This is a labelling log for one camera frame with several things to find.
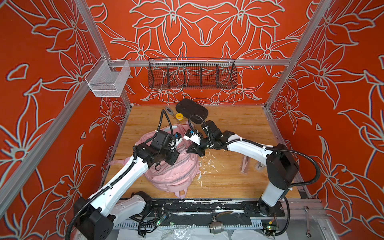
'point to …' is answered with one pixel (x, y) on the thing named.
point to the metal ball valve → (217, 227)
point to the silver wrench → (308, 233)
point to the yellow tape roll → (179, 116)
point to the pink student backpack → (183, 174)
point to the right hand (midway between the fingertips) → (185, 150)
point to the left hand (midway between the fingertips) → (176, 152)
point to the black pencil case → (187, 107)
